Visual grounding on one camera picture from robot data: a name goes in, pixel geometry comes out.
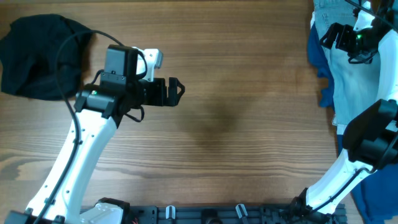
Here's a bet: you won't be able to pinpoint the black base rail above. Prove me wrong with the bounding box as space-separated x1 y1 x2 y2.
124 203 348 224

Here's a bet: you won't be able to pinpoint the black crumpled garment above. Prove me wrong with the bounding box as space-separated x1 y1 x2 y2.
1 14 91 100

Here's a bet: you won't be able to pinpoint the light blue denim shorts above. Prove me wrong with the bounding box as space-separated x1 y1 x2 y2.
312 0 380 135

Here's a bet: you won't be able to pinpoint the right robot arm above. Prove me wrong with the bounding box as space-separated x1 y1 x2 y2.
281 1 397 223

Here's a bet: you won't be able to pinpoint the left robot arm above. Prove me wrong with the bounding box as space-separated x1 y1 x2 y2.
5 45 185 223

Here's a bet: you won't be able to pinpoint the black cable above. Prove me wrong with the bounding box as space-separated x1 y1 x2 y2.
343 0 398 32
32 29 125 224

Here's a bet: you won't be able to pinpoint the left black cable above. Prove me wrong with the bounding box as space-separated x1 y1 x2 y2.
32 29 125 224

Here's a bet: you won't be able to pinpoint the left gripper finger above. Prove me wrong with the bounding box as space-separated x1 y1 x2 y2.
169 77 185 93
168 93 183 106

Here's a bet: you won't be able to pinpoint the right black cable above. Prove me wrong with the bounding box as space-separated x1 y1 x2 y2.
343 0 398 32

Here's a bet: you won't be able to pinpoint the dark blue t-shirt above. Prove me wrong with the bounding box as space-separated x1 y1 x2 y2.
307 25 397 224

